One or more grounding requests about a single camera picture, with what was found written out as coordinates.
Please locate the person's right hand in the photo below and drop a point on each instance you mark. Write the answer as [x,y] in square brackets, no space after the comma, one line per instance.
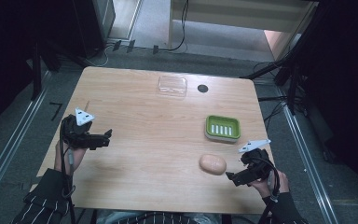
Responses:
[265,186]

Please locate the black metal stand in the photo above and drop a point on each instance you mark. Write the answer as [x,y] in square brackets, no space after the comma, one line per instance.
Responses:
[292,71]

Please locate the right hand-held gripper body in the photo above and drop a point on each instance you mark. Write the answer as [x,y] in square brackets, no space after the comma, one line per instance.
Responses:
[255,166]

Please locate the metal floor rail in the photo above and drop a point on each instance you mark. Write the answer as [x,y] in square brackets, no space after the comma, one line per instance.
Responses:
[307,161]
[12,140]

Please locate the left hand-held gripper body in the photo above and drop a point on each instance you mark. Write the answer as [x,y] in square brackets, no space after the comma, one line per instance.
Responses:
[80,134]

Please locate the black cabinet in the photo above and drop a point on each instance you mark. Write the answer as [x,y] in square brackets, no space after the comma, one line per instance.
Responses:
[90,21]

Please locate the green soap dish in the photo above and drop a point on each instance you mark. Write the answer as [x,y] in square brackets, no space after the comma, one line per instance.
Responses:
[223,128]

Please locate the black round table grommet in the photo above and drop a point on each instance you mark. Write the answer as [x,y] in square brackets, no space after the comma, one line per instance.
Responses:
[202,88]

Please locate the clear plastic container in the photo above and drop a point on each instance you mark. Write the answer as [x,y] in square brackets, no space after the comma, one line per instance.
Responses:
[172,86]

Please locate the person's left hand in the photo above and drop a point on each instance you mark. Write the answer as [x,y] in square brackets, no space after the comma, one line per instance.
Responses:
[77,157]

